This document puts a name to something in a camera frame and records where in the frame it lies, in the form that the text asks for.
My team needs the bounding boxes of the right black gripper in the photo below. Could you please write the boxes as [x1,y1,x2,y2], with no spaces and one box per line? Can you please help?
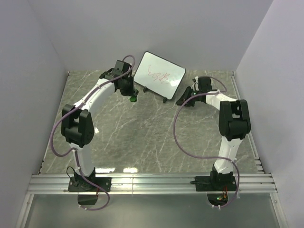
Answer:
[175,86,201,107]

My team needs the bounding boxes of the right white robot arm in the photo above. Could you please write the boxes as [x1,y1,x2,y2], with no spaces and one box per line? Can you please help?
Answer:
[176,76,251,191]

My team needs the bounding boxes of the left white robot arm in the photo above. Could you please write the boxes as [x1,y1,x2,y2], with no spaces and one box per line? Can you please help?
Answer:
[61,60,138,191]

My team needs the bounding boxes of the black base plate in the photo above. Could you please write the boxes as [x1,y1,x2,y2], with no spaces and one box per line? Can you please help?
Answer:
[190,176,237,192]
[67,176,112,192]

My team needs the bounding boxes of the green whiteboard eraser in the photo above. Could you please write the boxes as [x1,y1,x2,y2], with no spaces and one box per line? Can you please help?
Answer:
[129,89,139,103]

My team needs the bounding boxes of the small whiteboard black frame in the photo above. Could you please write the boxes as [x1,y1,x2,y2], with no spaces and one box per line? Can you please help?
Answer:
[134,51,186,103]

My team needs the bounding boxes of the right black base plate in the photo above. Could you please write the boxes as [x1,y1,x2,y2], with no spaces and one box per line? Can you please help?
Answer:
[190,176,237,192]

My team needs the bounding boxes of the aluminium mounting rail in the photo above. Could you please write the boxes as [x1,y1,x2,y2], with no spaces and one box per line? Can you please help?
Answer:
[27,173,277,195]

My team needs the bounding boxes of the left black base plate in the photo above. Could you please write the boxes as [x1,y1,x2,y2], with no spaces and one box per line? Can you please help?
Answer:
[67,176,112,192]

